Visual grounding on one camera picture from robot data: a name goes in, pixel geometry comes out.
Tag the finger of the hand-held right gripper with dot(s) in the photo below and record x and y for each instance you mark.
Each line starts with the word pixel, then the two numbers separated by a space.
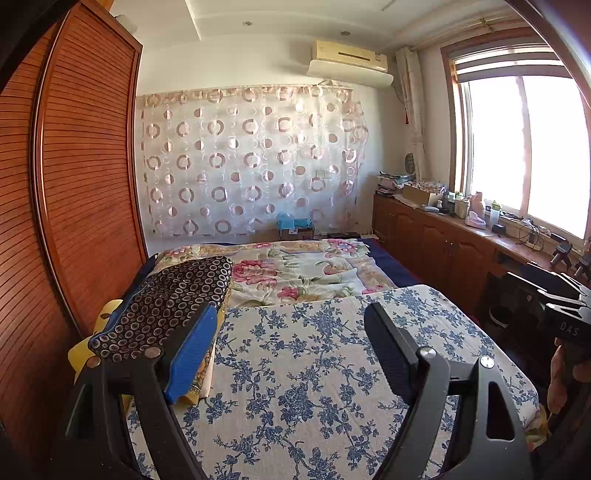
pixel 565 302
pixel 561 280

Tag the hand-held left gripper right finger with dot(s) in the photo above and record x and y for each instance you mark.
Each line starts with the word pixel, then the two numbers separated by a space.
pixel 392 355

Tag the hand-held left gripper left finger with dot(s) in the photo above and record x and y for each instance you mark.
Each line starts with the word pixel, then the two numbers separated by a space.
pixel 191 355

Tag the dark circle-print garment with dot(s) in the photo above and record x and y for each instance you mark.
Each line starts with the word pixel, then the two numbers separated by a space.
pixel 161 300

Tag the person's right hand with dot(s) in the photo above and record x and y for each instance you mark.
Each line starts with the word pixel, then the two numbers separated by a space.
pixel 556 369

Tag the black clamp stand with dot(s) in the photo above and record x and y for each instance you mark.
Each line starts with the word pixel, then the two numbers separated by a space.
pixel 562 251
pixel 584 266

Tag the golden patterned blanket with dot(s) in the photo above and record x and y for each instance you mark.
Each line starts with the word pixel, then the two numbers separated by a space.
pixel 199 391

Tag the white waste bin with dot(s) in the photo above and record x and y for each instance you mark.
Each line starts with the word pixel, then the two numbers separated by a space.
pixel 499 316

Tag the yellow pillow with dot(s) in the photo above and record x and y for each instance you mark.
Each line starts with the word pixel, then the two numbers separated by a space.
pixel 108 310

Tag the blue floral bed cover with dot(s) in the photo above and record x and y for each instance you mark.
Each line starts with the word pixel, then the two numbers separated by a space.
pixel 300 392

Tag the pink bottle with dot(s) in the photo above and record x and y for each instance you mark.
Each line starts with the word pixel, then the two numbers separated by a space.
pixel 475 210

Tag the wooden low cabinet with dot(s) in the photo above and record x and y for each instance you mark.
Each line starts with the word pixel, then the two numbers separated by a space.
pixel 438 249

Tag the pink floral quilt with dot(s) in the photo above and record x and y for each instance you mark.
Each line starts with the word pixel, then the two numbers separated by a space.
pixel 300 267

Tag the window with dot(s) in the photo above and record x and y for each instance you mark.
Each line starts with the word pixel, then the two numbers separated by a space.
pixel 521 147

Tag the blue box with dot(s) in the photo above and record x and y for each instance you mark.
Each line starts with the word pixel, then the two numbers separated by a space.
pixel 295 225

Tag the cardboard box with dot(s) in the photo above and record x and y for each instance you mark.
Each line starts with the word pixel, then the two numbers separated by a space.
pixel 420 194

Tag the round ornament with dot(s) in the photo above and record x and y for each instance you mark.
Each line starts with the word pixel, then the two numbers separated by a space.
pixel 409 162

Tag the wooden slatted wardrobe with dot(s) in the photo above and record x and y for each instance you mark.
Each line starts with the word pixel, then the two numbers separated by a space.
pixel 83 184

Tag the sheer circle-print curtain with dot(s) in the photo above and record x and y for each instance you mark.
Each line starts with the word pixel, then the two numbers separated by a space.
pixel 254 161

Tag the beige window curtain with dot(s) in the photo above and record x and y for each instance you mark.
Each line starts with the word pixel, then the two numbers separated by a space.
pixel 412 115

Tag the white box on wardrobe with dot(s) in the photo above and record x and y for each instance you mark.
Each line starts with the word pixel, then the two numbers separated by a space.
pixel 127 21

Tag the wall air conditioner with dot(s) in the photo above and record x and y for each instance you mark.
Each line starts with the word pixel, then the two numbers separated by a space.
pixel 351 62

